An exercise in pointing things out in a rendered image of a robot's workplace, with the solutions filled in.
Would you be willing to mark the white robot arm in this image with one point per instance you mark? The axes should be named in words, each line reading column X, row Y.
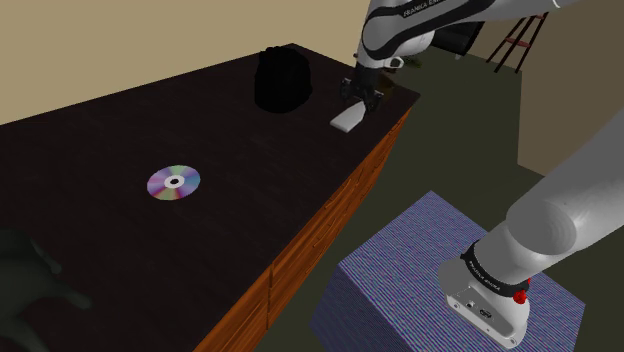
column 546, row 229

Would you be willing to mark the black backpack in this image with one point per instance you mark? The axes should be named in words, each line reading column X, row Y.
column 282, row 80

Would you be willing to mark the black chair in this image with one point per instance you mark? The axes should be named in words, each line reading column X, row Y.
column 458, row 36

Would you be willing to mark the dark-topped wooden desk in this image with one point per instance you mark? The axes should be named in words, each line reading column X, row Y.
column 317, row 234

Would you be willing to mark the iridescent compact disc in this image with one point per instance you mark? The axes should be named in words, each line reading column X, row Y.
column 166, row 187

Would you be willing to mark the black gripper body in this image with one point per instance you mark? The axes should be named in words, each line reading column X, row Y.
column 363, row 82

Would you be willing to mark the dark red ladder rack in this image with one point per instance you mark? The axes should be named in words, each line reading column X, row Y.
column 519, row 41

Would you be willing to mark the dark green figure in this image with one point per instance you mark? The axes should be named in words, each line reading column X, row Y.
column 24, row 287

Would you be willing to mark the white flat rectangular device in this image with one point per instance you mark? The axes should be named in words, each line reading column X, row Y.
column 347, row 119

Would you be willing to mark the purple patterned robot stand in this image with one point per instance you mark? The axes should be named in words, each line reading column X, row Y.
column 390, row 278

